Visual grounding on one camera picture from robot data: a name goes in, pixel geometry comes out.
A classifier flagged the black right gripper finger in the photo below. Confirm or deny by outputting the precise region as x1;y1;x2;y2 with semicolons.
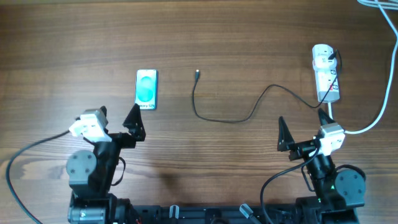
318;108;335;126
277;116;295;152

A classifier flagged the Galaxy S25 smartphone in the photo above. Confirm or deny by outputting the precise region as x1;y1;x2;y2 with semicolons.
134;69;158;110

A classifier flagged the black USB charging cable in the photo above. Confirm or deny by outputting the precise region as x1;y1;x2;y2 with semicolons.
191;49;343;124

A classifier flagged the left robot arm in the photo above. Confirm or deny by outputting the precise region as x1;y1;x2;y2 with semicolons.
66;104;146;223

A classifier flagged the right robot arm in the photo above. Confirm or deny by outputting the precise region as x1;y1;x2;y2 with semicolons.
277;109;366;223

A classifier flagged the white USB charger plug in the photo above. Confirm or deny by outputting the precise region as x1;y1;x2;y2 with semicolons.
312;55;337;72

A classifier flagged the white power strip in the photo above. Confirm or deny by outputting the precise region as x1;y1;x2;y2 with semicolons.
312;44;340;103

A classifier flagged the black left camera cable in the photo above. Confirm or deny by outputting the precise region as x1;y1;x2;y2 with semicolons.
5;129;72;224

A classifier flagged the white power strip cord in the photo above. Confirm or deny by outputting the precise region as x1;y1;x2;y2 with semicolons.
327;0;398;135

